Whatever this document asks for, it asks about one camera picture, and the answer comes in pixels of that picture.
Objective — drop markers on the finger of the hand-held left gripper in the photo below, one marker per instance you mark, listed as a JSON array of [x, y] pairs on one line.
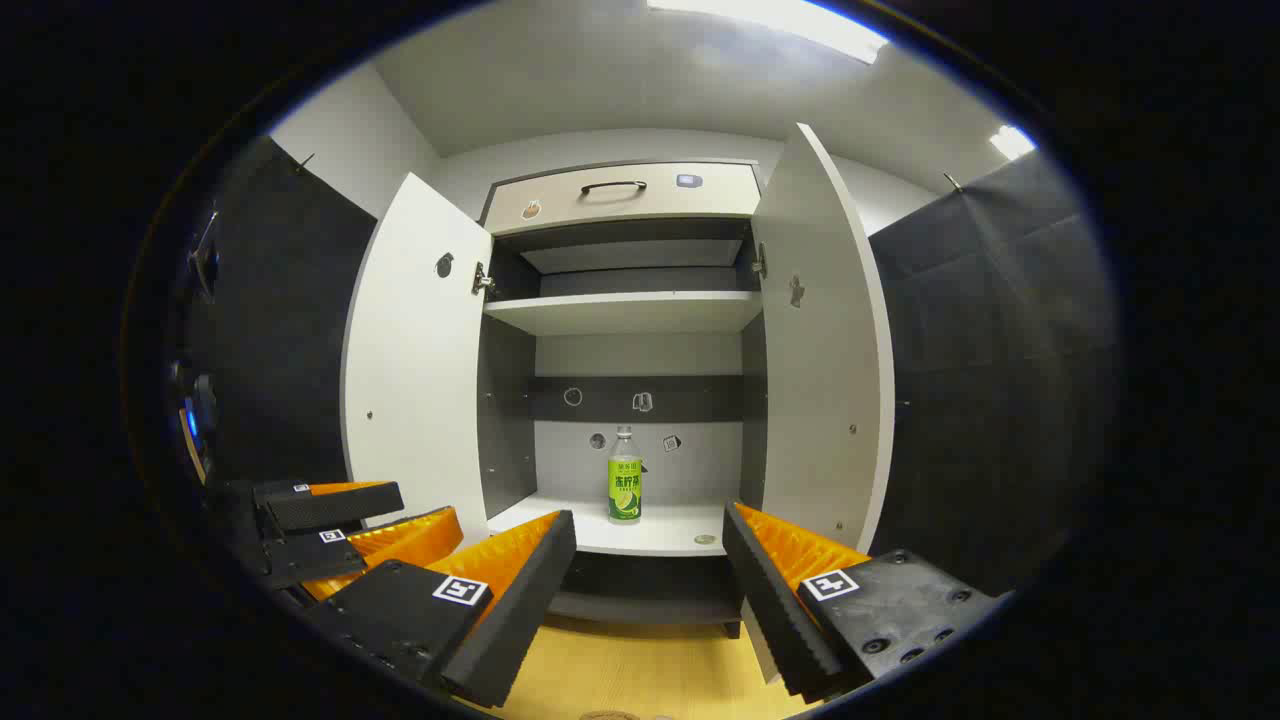
[[310, 555], [340, 508]]

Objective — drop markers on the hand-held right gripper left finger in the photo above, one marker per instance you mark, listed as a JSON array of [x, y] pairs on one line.
[[530, 590]]

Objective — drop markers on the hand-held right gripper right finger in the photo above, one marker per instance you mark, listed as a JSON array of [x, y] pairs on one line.
[[765, 610]]

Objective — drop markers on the green label clear bottle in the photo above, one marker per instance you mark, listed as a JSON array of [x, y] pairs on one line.
[[625, 490]]

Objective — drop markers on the white cabinet door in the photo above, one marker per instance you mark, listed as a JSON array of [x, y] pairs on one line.
[[420, 380], [820, 350]]

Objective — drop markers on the white cabinet shelf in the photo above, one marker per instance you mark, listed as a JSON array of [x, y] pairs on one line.
[[660, 530], [620, 312]]

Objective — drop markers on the metal door hinge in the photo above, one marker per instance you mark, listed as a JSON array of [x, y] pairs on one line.
[[483, 280], [760, 262]]

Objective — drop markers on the grey cabinet drawer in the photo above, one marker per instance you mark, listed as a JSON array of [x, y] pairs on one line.
[[600, 212]]

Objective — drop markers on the black cloth clip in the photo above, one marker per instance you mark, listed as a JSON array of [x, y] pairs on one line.
[[952, 182], [305, 161]]

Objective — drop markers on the small ceiling light panel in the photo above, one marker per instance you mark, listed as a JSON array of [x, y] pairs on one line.
[[1010, 142]]

